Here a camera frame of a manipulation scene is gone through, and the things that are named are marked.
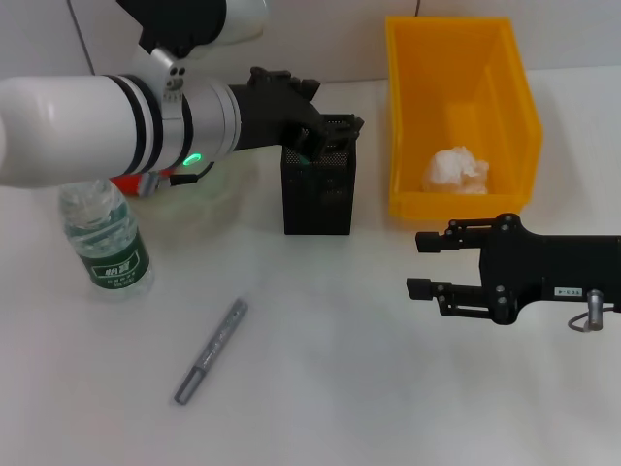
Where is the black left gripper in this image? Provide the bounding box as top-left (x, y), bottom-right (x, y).
top-left (226, 66), bottom-right (366, 161)

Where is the yellow plastic bin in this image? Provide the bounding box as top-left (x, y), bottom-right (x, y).
top-left (385, 16), bottom-right (544, 223)

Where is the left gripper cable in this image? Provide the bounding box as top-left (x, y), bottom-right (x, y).
top-left (138, 158), bottom-right (215, 196)

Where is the clear green-label water bottle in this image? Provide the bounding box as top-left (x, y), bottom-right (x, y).
top-left (57, 178), bottom-right (155, 303)

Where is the white paper ball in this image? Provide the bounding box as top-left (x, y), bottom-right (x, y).
top-left (419, 145), bottom-right (492, 197)

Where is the silver grey pen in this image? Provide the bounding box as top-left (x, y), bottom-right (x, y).
top-left (174, 298), bottom-right (250, 407)

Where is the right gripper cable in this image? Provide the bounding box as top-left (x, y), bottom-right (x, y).
top-left (567, 289), bottom-right (621, 335)

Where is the orange fruit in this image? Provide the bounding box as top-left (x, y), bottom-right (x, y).
top-left (109, 173), bottom-right (149, 196)

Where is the black mesh pen holder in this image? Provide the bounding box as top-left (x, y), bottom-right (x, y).
top-left (280, 113), bottom-right (358, 237)

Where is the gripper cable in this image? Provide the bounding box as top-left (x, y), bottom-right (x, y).
top-left (138, 158), bottom-right (215, 196)
top-left (567, 289), bottom-right (621, 335)

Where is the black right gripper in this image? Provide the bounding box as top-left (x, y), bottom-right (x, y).
top-left (406, 212), bottom-right (621, 327)

